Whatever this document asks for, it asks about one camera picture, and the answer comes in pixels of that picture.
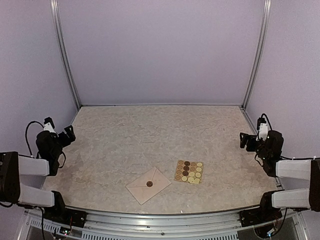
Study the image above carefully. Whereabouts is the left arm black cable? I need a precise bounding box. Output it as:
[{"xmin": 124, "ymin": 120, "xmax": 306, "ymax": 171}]
[{"xmin": 24, "ymin": 120, "xmax": 46, "ymax": 157}]

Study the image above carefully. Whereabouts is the front aluminium frame rail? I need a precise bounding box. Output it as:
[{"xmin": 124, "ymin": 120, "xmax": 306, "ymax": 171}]
[{"xmin": 13, "ymin": 209, "xmax": 309, "ymax": 240}]

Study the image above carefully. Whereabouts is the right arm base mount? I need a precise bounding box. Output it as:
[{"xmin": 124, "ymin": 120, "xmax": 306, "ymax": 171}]
[{"xmin": 239, "ymin": 190, "xmax": 283, "ymax": 227}]

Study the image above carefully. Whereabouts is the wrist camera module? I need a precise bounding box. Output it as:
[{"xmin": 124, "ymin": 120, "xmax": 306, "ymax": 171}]
[
  {"xmin": 43, "ymin": 117, "xmax": 55, "ymax": 133},
  {"xmin": 256, "ymin": 117, "xmax": 269, "ymax": 141}
]

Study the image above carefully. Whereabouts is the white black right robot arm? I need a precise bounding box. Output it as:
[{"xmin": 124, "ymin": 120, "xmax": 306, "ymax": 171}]
[{"xmin": 239, "ymin": 130, "xmax": 320, "ymax": 222}]

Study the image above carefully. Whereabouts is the aluminium corner post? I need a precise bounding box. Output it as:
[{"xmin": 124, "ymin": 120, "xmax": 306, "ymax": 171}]
[
  {"xmin": 241, "ymin": 0, "xmax": 272, "ymax": 111},
  {"xmin": 50, "ymin": 0, "xmax": 82, "ymax": 111}
]

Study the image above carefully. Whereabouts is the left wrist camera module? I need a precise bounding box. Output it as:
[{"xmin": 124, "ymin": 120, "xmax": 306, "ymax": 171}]
[{"xmin": 43, "ymin": 117, "xmax": 55, "ymax": 133}]

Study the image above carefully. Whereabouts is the round brown seal sticker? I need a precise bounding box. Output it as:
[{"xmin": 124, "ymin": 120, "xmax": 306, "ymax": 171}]
[{"xmin": 146, "ymin": 181, "xmax": 153, "ymax": 188}]

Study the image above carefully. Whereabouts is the right aluminium corner post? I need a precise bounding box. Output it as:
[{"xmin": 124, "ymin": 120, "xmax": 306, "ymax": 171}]
[{"xmin": 241, "ymin": 0, "xmax": 272, "ymax": 111}]

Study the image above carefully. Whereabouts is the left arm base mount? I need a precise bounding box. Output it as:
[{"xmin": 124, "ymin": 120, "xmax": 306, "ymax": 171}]
[{"xmin": 44, "ymin": 191, "xmax": 88, "ymax": 228}]

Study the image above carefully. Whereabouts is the translucent pink envelope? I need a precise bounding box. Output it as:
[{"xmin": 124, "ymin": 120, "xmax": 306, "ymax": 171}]
[{"xmin": 125, "ymin": 167, "xmax": 172, "ymax": 205}]

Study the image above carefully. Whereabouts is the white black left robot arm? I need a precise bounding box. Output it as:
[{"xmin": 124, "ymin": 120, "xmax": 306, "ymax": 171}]
[{"xmin": 0, "ymin": 123, "xmax": 76, "ymax": 223}]

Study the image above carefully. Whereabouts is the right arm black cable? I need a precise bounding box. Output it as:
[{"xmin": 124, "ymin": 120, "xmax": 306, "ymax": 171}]
[{"xmin": 259, "ymin": 113, "xmax": 273, "ymax": 132}]

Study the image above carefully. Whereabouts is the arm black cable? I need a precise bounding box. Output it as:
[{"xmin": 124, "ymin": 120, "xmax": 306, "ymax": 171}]
[
  {"xmin": 24, "ymin": 120, "xmax": 46, "ymax": 157},
  {"xmin": 259, "ymin": 113, "xmax": 273, "ymax": 132}
]

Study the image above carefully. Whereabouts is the round sticker seal sheet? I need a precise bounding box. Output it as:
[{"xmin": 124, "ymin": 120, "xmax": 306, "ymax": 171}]
[{"xmin": 174, "ymin": 159, "xmax": 204, "ymax": 185}]

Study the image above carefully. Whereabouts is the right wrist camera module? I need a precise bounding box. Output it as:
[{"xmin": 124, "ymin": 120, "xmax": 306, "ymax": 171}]
[{"xmin": 256, "ymin": 117, "xmax": 269, "ymax": 141}]

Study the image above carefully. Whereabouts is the left aluminium corner post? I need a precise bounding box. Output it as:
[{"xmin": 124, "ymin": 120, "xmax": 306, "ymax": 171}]
[{"xmin": 50, "ymin": 0, "xmax": 82, "ymax": 111}]

